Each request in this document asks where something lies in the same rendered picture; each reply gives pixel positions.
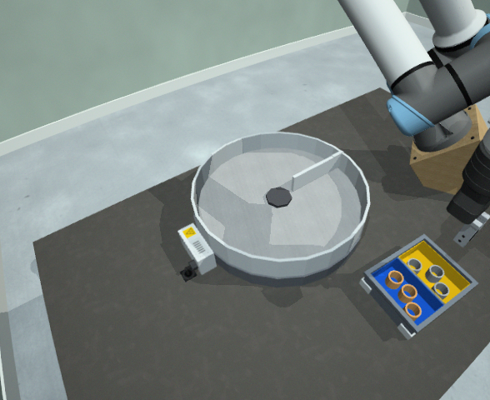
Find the bronze bushing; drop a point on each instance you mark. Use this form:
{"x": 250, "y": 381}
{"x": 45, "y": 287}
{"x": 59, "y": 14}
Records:
{"x": 415, "y": 308}
{"x": 390, "y": 283}
{"x": 410, "y": 289}

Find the grey metal sleeve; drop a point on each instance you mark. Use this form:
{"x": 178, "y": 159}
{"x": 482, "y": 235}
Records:
{"x": 431, "y": 277}
{"x": 442, "y": 287}
{"x": 415, "y": 263}

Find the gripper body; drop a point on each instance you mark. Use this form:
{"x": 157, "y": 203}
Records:
{"x": 473, "y": 198}

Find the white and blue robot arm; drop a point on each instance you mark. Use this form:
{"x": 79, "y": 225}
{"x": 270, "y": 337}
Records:
{"x": 427, "y": 90}

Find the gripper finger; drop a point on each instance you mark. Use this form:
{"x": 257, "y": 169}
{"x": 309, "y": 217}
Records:
{"x": 482, "y": 219}
{"x": 466, "y": 232}

